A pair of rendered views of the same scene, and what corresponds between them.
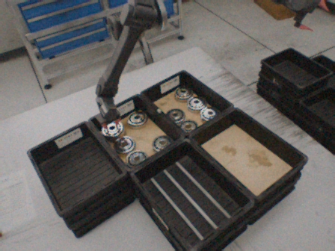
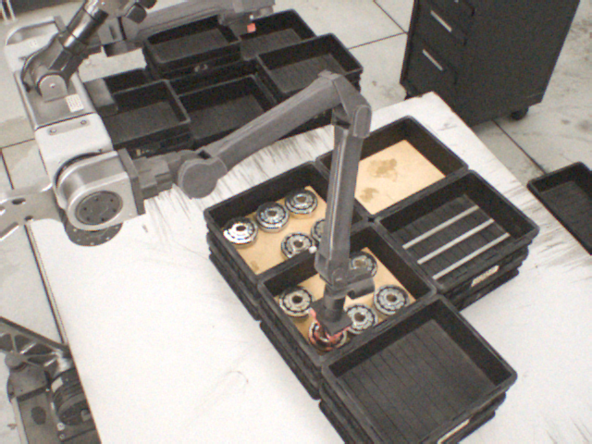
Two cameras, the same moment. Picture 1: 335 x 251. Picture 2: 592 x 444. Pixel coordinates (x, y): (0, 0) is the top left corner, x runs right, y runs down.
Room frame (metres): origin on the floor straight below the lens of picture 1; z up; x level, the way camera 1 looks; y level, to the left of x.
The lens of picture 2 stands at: (1.19, 1.21, 2.47)
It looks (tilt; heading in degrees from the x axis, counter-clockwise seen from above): 50 degrees down; 265
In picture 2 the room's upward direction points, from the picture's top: 3 degrees clockwise
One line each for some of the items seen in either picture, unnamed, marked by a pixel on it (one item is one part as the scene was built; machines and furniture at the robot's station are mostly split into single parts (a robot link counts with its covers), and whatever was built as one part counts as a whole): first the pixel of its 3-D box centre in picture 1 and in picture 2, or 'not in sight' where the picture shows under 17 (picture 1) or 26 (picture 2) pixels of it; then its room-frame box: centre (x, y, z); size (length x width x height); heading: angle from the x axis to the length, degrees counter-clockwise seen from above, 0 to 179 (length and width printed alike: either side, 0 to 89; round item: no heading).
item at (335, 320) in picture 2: (106, 111); (332, 308); (0.99, 0.26, 1.00); 0.10 x 0.07 x 0.07; 120
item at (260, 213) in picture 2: (197, 102); (272, 214); (1.13, -0.18, 0.86); 0.10 x 0.10 x 0.01
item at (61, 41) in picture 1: (68, 22); not in sight; (2.77, 0.81, 0.60); 0.72 x 0.03 x 0.56; 113
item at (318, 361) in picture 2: (134, 129); (347, 289); (0.94, 0.15, 0.92); 0.40 x 0.30 x 0.02; 31
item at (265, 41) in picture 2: not in sight; (270, 62); (1.08, -1.65, 0.31); 0.40 x 0.30 x 0.34; 23
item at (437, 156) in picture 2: (243, 155); (388, 177); (0.75, -0.32, 0.87); 0.40 x 0.30 x 0.11; 31
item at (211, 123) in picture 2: (330, 127); (227, 134); (1.29, -1.13, 0.31); 0.40 x 0.30 x 0.34; 23
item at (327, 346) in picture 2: (112, 128); (327, 333); (1.00, 0.26, 0.88); 0.10 x 0.10 x 0.01
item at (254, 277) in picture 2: (185, 100); (285, 217); (1.09, -0.11, 0.92); 0.40 x 0.30 x 0.02; 31
